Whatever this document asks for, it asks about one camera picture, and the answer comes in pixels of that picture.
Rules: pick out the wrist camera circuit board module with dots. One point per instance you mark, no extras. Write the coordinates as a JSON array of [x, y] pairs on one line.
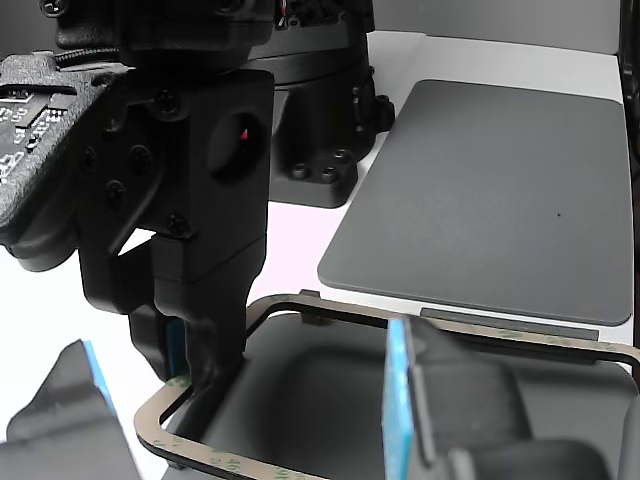
[[35, 150]]

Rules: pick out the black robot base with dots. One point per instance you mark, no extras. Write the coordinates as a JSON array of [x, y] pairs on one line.
[[310, 125]]

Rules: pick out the black six-joint robot arm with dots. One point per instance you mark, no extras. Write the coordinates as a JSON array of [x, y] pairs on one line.
[[150, 30]]

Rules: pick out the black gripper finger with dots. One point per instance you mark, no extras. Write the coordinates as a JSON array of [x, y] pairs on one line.
[[465, 400], [65, 420]]

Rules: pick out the dark grey rectangular mat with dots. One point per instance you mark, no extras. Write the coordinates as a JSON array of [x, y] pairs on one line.
[[475, 200]]

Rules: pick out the black enclosure side panel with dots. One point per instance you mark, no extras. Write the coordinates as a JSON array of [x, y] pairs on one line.
[[631, 75]]

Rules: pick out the black gripper with round hole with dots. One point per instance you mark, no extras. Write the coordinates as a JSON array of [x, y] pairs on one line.
[[220, 200]]

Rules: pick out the beige rectangular adhesive frame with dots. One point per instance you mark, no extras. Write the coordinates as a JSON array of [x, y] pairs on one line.
[[220, 450]]

